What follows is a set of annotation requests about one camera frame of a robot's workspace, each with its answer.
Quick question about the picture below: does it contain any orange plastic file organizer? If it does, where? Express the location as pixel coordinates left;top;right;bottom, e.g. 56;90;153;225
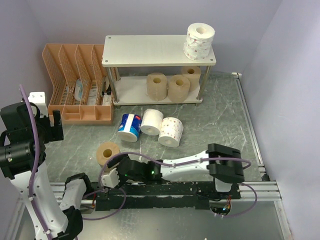
42;43;114;125

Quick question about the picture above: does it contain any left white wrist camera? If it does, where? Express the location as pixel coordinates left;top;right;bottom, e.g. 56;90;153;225
28;91;49;118

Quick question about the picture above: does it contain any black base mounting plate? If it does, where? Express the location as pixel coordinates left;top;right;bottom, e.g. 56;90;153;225
86;181;241;211

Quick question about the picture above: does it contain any brown paper roll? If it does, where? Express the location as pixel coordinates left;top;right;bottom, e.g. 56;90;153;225
167;74;190;104

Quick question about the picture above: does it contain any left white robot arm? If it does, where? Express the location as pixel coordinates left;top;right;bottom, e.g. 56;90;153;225
0;101;94;240

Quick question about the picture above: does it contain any blue wrapped paper roll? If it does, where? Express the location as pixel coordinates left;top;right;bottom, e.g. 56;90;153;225
117;113;142;143

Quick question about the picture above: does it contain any white floral roll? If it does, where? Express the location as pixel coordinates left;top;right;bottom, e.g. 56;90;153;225
158;117;184;148
183;22;216;61

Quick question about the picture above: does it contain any tissue pack in organizer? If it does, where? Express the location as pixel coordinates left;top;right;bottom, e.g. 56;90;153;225
74;78;88;102

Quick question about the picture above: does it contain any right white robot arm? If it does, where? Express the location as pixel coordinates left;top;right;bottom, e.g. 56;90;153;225
98;143;251;199

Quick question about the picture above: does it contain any aluminium frame rail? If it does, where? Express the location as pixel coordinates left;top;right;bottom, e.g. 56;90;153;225
234;74;292;240

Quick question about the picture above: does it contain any white wall plug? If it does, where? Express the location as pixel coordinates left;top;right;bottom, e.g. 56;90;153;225
231;72;242;79

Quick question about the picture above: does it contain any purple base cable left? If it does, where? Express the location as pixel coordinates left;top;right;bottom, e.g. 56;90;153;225
81;186;129;221

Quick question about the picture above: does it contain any plain white paper roll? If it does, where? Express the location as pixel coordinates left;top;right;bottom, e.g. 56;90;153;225
140;108;164;136

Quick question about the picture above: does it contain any white two-tier metal shelf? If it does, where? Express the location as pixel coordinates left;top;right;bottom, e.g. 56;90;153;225
102;35;217;106

